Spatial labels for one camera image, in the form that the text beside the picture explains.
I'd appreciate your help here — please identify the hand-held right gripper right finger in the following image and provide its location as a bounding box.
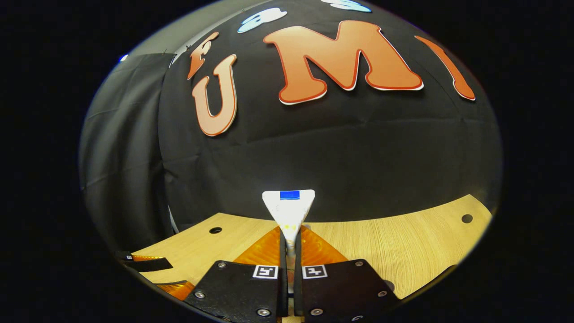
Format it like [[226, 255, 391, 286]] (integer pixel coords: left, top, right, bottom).
[[294, 226, 400, 321]]

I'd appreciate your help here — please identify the wooden desktop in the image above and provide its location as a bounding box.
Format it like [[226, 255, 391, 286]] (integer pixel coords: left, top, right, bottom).
[[130, 194, 493, 323]]

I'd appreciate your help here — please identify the white toothpaste tube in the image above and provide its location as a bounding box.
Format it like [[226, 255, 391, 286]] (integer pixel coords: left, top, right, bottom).
[[262, 189, 316, 292]]

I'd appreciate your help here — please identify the black backdrop cloth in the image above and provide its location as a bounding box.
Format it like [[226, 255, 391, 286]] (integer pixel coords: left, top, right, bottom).
[[80, 0, 503, 252]]

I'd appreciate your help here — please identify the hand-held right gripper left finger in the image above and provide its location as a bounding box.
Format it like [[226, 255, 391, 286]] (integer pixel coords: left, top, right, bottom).
[[185, 226, 288, 323]]

